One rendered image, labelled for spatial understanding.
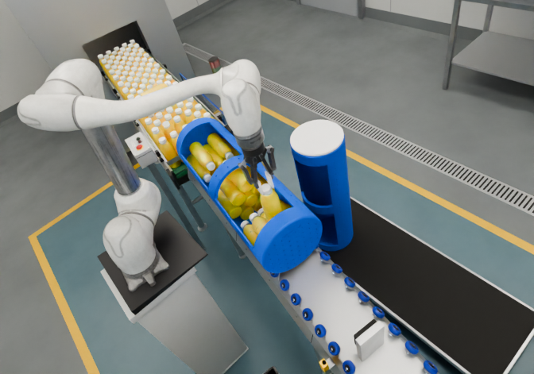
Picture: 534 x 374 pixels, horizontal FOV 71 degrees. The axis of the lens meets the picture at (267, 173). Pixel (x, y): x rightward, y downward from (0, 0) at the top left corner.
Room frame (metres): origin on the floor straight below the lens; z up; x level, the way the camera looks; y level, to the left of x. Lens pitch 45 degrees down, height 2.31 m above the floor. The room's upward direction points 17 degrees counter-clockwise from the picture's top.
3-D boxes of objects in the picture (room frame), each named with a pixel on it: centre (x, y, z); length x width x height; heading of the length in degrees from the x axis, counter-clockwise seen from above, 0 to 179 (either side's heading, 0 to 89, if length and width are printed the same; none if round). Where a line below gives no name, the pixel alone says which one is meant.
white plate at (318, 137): (1.45, -0.30, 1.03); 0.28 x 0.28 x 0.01
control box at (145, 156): (1.78, 0.65, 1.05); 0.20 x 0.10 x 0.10; 20
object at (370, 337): (0.44, -0.16, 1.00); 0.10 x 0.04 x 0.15; 110
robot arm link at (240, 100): (0.93, 0.01, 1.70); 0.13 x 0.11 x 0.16; 167
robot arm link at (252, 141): (0.92, 0.02, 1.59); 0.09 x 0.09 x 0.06
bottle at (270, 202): (0.92, 0.02, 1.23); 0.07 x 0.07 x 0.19
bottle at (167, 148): (1.74, 0.51, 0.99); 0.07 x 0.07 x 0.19
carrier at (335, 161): (1.45, -0.30, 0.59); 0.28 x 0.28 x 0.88
